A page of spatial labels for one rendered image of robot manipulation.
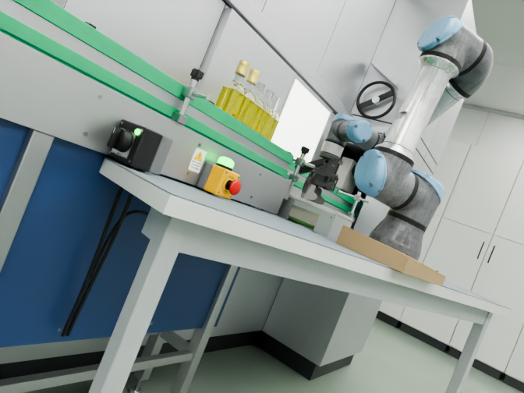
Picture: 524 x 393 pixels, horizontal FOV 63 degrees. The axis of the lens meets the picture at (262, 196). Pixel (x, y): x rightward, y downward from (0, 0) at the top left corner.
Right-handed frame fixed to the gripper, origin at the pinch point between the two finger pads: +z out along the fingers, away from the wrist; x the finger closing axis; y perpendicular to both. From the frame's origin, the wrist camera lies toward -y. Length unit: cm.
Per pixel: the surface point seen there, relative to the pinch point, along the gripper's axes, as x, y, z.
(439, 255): 349, -19, -9
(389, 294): -15.2, 43.9, 14.6
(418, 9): 74, -21, -121
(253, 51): -24, -29, -44
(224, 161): -54, 4, -2
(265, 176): -27.5, -1.5, -3.5
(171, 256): -83, 26, 18
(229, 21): -41, -28, -46
